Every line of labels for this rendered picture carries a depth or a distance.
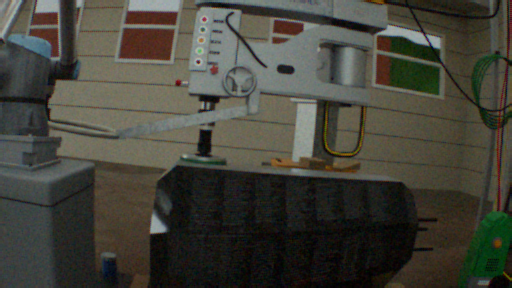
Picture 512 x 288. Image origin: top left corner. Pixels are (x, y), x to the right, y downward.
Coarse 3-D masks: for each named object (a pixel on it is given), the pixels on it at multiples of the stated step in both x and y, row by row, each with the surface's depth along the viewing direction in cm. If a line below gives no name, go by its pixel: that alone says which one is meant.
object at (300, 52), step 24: (240, 48) 200; (264, 48) 201; (288, 48) 203; (312, 48) 204; (360, 48) 209; (240, 72) 201; (264, 72) 202; (288, 72) 203; (312, 72) 205; (288, 96) 217; (312, 96) 207; (336, 96) 207; (360, 96) 209
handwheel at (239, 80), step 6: (234, 66) 194; (240, 66) 194; (246, 66) 195; (228, 72) 194; (252, 72) 195; (222, 78) 194; (234, 78) 195; (240, 78) 194; (246, 78) 195; (240, 84) 194; (228, 90) 194; (240, 90) 196; (252, 90) 196; (234, 96) 195; (240, 96) 195; (246, 96) 196
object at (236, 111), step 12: (228, 108) 205; (240, 108) 206; (252, 108) 203; (168, 120) 202; (180, 120) 203; (192, 120) 204; (204, 120) 204; (216, 120) 205; (120, 132) 200; (132, 132) 200; (144, 132) 201; (156, 132) 202
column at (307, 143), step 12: (312, 24) 275; (300, 108) 283; (312, 108) 273; (336, 108) 279; (300, 120) 282; (312, 120) 272; (336, 120) 280; (300, 132) 282; (312, 132) 272; (336, 132) 281; (300, 144) 281; (312, 144) 272; (300, 156) 280; (312, 156) 272; (324, 156) 277
